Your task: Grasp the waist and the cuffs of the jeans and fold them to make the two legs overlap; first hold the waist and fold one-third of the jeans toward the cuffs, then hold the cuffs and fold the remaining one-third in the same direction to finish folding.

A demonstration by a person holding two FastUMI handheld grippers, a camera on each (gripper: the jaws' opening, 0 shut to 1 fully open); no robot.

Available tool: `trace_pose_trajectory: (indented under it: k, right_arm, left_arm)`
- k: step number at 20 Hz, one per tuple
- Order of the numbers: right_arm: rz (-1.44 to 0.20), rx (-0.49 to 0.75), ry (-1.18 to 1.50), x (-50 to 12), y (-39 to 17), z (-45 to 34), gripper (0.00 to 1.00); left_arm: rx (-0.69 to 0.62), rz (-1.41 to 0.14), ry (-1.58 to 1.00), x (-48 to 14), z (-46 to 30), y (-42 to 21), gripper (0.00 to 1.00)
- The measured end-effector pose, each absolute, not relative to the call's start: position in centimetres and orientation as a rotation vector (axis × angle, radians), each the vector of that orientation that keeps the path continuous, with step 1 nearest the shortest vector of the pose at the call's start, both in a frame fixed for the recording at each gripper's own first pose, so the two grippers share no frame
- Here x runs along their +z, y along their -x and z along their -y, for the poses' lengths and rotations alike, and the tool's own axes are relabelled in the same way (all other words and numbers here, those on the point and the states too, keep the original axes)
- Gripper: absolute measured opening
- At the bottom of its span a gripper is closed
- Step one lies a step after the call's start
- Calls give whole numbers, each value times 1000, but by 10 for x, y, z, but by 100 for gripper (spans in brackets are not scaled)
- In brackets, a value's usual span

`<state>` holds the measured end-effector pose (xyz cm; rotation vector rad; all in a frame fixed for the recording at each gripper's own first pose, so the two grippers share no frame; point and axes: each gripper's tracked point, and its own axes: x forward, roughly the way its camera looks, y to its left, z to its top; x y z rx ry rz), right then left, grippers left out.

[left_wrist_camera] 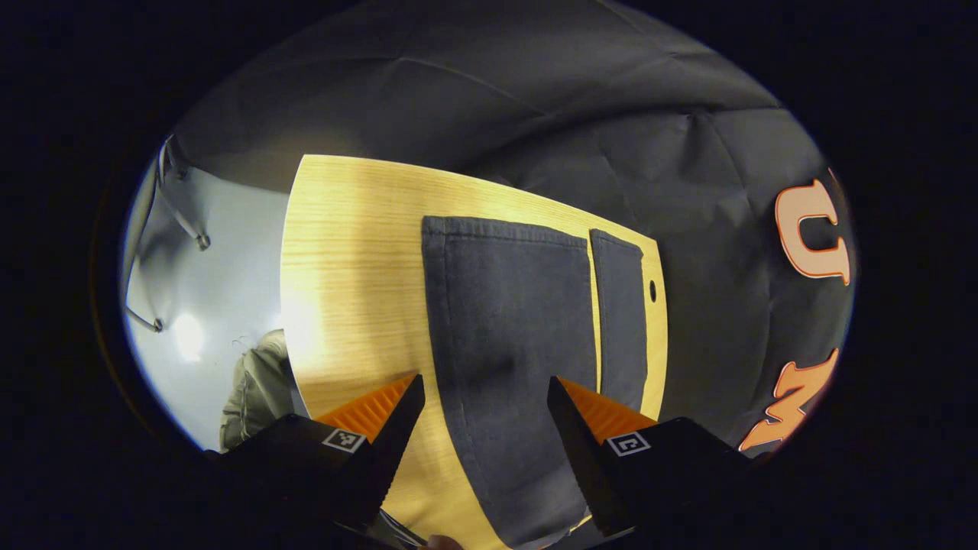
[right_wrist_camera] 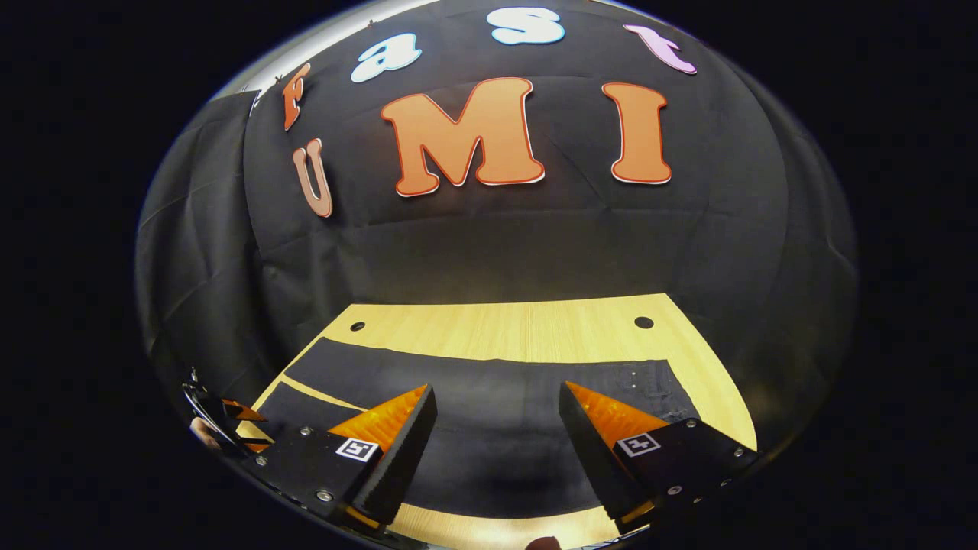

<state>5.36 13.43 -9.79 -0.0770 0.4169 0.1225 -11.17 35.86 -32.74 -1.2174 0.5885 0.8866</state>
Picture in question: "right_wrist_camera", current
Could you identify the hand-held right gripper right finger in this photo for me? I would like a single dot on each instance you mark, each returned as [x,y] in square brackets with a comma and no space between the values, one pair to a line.
[592,454]

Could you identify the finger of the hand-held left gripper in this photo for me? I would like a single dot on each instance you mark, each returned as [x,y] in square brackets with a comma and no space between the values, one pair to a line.
[246,416]

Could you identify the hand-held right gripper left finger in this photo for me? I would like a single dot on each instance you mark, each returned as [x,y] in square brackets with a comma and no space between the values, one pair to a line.
[405,458]

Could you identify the black jeans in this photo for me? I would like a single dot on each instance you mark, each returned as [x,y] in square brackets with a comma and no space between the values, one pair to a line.
[497,428]

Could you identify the black backdrop cloth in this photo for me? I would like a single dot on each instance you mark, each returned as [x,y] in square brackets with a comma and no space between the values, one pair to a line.
[535,244]

